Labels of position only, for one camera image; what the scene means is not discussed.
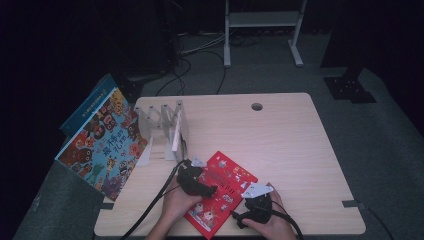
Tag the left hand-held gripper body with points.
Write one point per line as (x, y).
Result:
(188, 178)

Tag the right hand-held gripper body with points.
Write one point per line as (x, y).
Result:
(260, 208)

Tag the red picture book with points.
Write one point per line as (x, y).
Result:
(226, 173)

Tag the white expandable book rack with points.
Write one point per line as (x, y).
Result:
(160, 126)

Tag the many-creatures picture book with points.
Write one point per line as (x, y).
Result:
(103, 150)

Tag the blue monster picture book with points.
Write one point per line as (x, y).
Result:
(86, 106)

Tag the person's right hand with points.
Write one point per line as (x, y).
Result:
(278, 226)

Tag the person's left hand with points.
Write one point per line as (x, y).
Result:
(176, 208)

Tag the grey tape strip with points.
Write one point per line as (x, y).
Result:
(107, 206)
(355, 203)

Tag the black stand with base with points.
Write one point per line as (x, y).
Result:
(146, 71)
(348, 88)

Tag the white metal stand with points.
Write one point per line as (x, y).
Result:
(263, 19)

